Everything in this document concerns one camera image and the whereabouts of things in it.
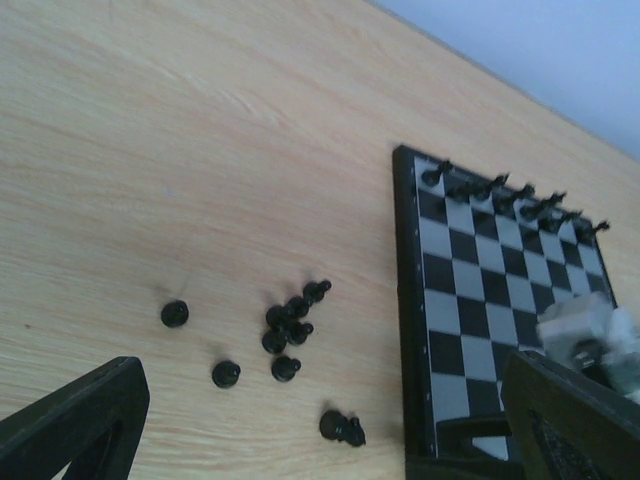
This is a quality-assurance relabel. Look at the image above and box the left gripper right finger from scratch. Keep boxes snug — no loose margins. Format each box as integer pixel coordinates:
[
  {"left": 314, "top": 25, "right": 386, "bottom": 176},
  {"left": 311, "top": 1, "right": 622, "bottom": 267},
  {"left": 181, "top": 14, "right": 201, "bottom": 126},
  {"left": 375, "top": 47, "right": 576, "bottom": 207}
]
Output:
[{"left": 502, "top": 351, "right": 639, "bottom": 479}]

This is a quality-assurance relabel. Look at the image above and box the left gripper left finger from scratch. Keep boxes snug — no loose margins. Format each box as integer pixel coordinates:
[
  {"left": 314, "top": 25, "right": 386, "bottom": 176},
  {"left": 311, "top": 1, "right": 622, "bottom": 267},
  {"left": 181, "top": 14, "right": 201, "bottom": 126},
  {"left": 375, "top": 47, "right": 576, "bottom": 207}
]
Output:
[{"left": 1, "top": 356, "right": 150, "bottom": 479}]

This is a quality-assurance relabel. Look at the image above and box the black chess piece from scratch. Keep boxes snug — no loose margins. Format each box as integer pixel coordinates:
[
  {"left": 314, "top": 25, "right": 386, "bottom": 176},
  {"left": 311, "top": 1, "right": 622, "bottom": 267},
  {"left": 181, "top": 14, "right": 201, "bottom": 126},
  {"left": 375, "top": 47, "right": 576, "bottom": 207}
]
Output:
[
  {"left": 271, "top": 356, "right": 302, "bottom": 382},
  {"left": 471, "top": 173, "right": 509, "bottom": 201},
  {"left": 520, "top": 192, "right": 567, "bottom": 222},
  {"left": 160, "top": 299, "right": 189, "bottom": 328},
  {"left": 421, "top": 160, "right": 453, "bottom": 187},
  {"left": 265, "top": 304, "right": 296, "bottom": 331},
  {"left": 494, "top": 183, "right": 535, "bottom": 214},
  {"left": 303, "top": 279, "right": 332, "bottom": 305},
  {"left": 538, "top": 210, "right": 582, "bottom": 234},
  {"left": 575, "top": 220, "right": 611, "bottom": 245},
  {"left": 319, "top": 409, "right": 366, "bottom": 447},
  {"left": 286, "top": 295, "right": 312, "bottom": 320},
  {"left": 211, "top": 360, "right": 241, "bottom": 389},
  {"left": 447, "top": 182, "right": 484, "bottom": 202}
]

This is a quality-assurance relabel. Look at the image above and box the black grey chessboard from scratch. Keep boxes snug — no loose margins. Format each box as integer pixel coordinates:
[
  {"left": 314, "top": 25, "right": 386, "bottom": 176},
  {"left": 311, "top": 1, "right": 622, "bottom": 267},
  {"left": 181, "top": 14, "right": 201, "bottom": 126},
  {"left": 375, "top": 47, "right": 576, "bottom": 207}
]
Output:
[{"left": 392, "top": 145, "right": 614, "bottom": 459}]

